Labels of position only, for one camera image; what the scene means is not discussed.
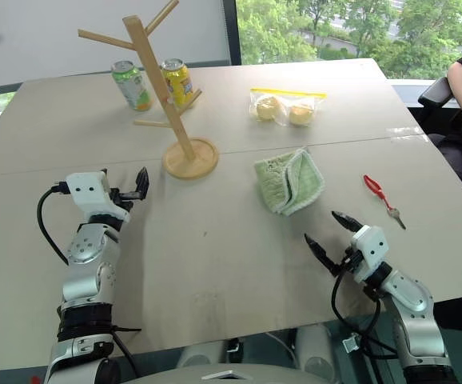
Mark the folded green cloth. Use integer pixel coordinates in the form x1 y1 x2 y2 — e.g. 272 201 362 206
253 148 326 217

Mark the dark window frame post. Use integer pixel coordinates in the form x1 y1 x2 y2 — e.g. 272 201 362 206
221 0 243 67

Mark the clear yellow-zip plastic bag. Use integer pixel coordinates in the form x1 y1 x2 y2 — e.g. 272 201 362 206
249 87 329 129

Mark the round yellow bun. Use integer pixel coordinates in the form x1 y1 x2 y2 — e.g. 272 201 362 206
288 103 317 127
255 95 285 122

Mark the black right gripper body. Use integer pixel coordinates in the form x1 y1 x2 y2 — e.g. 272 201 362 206
336 245 364 278

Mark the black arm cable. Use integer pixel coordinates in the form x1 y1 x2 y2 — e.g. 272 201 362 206
331 270 400 358
36 181 71 266

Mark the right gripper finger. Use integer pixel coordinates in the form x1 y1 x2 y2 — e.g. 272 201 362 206
331 210 364 234
304 233 341 277

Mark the green drink can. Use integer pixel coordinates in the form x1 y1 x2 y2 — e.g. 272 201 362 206
110 60 154 112

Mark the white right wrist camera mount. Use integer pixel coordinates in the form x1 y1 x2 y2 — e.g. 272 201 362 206
349 225 390 284

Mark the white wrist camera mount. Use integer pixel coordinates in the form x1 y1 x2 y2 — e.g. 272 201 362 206
66 171 132 223
349 225 390 284

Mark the silver key with red holder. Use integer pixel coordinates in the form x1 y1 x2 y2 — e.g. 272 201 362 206
363 174 408 230

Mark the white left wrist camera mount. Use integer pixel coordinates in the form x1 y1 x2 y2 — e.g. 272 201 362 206
66 171 132 223

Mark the white rounded cover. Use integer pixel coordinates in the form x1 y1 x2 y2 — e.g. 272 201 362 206
176 341 225 370
293 323 337 374

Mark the wooden branch hanging rack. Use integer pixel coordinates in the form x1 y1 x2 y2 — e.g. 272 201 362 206
78 0 220 180

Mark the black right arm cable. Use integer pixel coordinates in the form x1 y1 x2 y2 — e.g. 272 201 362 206
331 270 400 358

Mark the yellow drink can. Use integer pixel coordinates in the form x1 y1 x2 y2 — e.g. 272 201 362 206
161 58 195 109

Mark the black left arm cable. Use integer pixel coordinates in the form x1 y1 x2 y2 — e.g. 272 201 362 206
36 181 71 266

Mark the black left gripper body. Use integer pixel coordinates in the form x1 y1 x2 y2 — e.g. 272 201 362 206
109 186 145 213

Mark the black office chair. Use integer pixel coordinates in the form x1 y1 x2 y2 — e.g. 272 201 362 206
416 77 456 110

